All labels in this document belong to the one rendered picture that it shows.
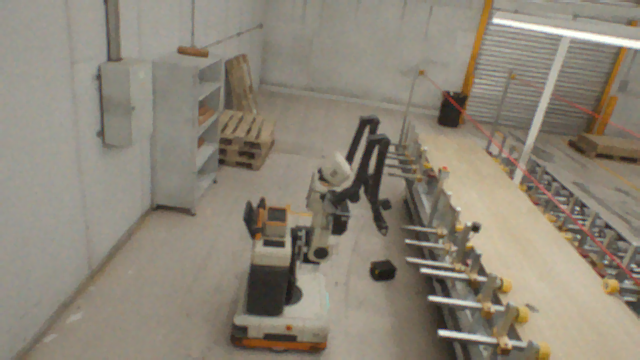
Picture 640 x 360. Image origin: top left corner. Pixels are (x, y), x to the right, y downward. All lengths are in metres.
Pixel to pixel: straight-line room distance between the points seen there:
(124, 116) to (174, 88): 0.91
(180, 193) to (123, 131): 1.30
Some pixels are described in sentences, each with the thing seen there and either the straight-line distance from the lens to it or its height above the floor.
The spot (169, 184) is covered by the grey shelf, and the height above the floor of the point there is 0.33.
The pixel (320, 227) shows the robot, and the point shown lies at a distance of 2.90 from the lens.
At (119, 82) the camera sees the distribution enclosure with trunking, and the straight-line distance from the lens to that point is 3.49.
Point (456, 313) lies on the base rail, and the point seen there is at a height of 0.70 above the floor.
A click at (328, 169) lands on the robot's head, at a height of 1.33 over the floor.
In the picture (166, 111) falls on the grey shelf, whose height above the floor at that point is 1.09.
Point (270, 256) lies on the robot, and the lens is 2.79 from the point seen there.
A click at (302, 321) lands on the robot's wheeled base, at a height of 0.28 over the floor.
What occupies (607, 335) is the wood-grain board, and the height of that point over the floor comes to 0.90.
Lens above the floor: 2.33
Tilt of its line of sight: 23 degrees down
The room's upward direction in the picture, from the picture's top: 9 degrees clockwise
